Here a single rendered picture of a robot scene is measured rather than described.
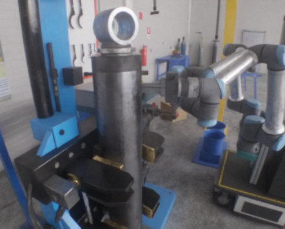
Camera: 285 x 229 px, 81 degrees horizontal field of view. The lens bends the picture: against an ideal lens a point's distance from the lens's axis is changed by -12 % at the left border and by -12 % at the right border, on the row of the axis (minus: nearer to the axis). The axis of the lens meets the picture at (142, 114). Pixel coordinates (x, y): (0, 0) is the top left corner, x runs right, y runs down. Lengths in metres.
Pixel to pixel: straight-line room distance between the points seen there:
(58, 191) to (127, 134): 0.36
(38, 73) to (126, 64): 0.41
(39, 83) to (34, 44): 0.17
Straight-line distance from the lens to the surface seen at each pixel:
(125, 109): 0.76
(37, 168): 0.82
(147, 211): 1.32
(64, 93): 1.12
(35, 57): 0.92
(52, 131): 0.88
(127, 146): 0.84
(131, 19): 0.80
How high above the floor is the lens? 1.53
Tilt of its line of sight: 23 degrees down
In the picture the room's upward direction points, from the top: straight up
